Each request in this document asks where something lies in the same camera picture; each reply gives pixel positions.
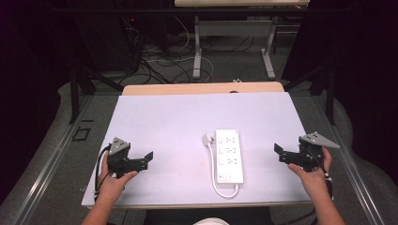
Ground aluminium floor rail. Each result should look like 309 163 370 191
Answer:
8 93 96 225
309 93 387 225

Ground black metal stand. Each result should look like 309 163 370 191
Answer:
283 60 337 126
68 60 125 125

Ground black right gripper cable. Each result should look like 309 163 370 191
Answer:
308 149 335 201

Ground white desk with metal legs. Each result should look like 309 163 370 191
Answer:
174 0 312 81

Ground white plug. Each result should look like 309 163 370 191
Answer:
201 133 216 147

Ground black floor socket frame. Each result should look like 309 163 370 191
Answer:
71 127 92 143

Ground person's right hand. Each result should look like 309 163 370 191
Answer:
287 146 333 201

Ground white power strip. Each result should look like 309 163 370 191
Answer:
214 128 245 185

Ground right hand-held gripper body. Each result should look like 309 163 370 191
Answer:
296 130 341 173

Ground white power strip cable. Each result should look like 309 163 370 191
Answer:
207 143 240 200

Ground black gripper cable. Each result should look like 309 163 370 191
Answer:
308 149 335 201
93 143 113 203

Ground white table mat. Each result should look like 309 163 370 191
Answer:
81 91 312 208

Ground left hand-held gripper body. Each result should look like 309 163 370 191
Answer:
107 137 141 179

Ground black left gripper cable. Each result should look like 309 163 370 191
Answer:
93 143 113 203

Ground person's left hand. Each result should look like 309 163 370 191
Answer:
97 151 139 205

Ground tangle of floor cables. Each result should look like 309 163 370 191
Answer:
118 15 256 86

